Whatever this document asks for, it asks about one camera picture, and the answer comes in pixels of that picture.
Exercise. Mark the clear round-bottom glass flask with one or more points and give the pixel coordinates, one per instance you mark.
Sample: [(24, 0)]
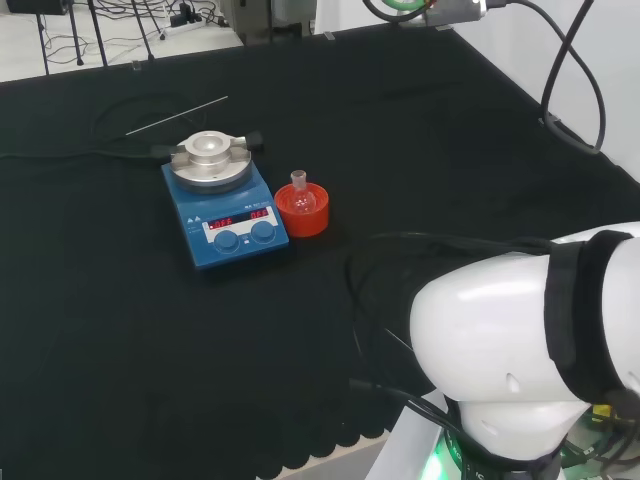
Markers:
[(302, 197)]

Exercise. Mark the orange ribbed flask stand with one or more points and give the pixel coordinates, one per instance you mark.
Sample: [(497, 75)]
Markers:
[(305, 226)]

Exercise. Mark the blue-base heater with steel plate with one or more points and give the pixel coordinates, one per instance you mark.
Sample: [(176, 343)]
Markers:
[(235, 240)]

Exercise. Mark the thin grey rod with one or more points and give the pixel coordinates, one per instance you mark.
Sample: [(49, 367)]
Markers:
[(175, 116)]

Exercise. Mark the black bench cloth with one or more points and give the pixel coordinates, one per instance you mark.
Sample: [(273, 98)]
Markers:
[(150, 350)]

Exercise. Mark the clear cloth clip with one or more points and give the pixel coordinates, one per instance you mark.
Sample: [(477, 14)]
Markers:
[(328, 35), (136, 65)]

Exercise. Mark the grey equipment box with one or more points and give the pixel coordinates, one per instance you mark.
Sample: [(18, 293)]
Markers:
[(255, 20)]

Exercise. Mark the white power strip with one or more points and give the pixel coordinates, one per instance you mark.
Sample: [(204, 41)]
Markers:
[(185, 27)]

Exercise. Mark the grey cloth clip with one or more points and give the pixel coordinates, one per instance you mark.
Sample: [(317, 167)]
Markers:
[(545, 120)]

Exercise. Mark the black tripod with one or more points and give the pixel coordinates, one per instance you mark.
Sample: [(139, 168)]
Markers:
[(75, 30), (145, 35)]

